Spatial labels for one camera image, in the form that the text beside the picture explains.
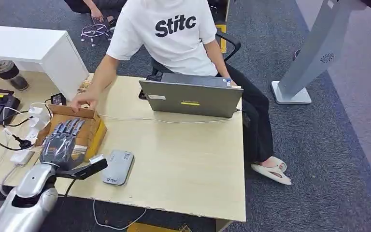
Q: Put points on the person's right hand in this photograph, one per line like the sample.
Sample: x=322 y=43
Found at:
x=86 y=97

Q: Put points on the person's left hand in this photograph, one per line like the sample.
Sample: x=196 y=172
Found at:
x=228 y=80

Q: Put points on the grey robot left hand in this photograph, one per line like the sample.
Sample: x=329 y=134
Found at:
x=60 y=145

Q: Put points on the brown wooden card box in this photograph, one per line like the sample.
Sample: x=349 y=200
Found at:
x=91 y=128

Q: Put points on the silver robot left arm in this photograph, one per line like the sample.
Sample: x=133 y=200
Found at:
x=33 y=185

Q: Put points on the black power adapter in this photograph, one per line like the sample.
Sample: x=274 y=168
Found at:
x=58 y=99

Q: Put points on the white power strip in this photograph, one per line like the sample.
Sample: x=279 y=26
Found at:
x=28 y=141

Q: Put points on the grey laptop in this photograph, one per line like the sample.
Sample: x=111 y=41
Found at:
x=192 y=98

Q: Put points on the wooden yellow board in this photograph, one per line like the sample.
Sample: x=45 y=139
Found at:
x=222 y=32

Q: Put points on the chrome chair base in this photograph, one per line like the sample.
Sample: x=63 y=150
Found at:
x=94 y=31

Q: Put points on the seated person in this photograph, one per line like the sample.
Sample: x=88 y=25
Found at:
x=172 y=38

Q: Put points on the white cabinet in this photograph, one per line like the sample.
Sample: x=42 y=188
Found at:
x=22 y=48

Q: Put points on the dark tumbler cup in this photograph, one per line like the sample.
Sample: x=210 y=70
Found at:
x=8 y=72

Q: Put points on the grey kiosk stand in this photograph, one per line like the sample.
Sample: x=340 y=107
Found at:
x=316 y=51

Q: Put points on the person in background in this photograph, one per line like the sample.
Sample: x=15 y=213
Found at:
x=102 y=4

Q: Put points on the cream slipper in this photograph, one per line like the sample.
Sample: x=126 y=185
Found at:
x=281 y=163
x=272 y=174

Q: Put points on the yellow object under desk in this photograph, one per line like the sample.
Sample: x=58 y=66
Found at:
x=150 y=228

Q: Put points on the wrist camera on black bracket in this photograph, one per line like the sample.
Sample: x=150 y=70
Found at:
x=86 y=171

